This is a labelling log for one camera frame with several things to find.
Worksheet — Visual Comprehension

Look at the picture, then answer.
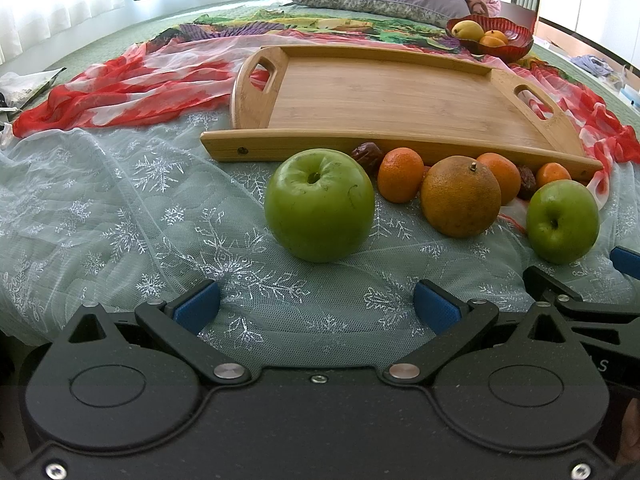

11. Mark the small green apple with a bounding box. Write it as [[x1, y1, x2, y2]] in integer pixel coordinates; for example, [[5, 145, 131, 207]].
[[526, 180, 600, 264]]

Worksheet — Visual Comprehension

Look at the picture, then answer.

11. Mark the small tangerine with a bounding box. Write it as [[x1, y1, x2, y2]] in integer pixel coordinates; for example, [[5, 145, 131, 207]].
[[536, 162, 572, 188]]

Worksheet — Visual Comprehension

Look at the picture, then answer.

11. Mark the large brownish orange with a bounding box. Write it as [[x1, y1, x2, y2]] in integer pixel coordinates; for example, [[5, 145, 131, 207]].
[[420, 155, 501, 238]]

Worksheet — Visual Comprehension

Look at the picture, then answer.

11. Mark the brown date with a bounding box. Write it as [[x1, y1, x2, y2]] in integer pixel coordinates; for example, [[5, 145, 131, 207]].
[[350, 141, 384, 177], [516, 165, 537, 200]]

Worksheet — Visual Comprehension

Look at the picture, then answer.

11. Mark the large green apple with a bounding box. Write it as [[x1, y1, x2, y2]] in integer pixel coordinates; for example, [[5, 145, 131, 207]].
[[264, 148, 375, 263]]

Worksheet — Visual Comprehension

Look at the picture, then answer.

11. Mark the lavender cloth on floor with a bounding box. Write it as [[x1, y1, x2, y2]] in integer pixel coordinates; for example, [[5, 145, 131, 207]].
[[570, 54, 613, 78]]

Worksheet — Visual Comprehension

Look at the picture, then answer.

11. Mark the bamboo serving tray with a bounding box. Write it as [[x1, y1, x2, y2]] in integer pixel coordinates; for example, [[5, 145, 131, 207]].
[[201, 44, 602, 181]]

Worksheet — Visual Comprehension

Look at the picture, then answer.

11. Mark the red white scarf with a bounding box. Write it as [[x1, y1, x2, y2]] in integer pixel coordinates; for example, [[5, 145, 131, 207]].
[[13, 28, 639, 204]]

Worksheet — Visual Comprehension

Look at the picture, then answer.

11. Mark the front orange in bowl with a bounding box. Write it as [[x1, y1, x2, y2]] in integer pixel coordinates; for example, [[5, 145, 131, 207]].
[[478, 35, 507, 48]]

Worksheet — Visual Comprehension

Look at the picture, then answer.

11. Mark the orange in bowl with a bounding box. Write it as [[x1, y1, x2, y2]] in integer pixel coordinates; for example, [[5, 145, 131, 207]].
[[485, 29, 509, 44], [478, 35, 507, 48]]

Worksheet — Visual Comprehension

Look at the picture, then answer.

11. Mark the back orange in bowl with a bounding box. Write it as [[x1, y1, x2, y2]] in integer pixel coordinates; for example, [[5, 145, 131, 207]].
[[485, 29, 509, 44]]

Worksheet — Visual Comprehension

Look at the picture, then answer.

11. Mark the red glass fruit bowl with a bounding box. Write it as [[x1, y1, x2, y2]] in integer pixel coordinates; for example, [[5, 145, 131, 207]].
[[446, 14, 534, 64]]

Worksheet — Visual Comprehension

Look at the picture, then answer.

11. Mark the yellow pear in bowl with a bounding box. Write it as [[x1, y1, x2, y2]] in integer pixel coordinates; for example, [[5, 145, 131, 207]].
[[451, 20, 485, 42]]

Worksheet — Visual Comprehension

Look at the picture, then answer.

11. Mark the clutter at bed edge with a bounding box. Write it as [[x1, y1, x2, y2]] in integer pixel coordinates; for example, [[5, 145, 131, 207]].
[[0, 67, 65, 122]]

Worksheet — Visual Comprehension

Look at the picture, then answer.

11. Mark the colourful floral scarf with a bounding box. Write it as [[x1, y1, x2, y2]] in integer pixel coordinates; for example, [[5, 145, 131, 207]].
[[145, 10, 469, 56]]

